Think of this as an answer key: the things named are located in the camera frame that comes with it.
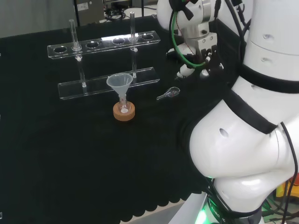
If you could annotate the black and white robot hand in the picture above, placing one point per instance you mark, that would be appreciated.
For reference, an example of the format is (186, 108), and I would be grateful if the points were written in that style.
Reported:
(201, 44)

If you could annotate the clear glass weighing funnel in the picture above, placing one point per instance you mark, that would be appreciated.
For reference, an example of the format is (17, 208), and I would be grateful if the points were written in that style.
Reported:
(172, 91)

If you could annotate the translucent plastic funnel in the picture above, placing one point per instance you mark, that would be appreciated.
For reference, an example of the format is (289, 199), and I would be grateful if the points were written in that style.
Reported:
(119, 84)

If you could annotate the clear acrylic funnel stand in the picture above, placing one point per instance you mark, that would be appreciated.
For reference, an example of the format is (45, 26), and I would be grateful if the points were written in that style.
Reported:
(102, 45)

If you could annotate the small glass round-bottom flask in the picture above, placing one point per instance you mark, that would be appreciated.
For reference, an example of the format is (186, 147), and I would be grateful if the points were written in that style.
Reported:
(123, 108)

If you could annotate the yellow stop button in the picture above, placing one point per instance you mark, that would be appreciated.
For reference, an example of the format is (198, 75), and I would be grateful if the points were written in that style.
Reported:
(282, 189)

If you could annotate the black cloth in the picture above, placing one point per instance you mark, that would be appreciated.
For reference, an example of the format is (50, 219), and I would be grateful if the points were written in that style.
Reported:
(70, 151)

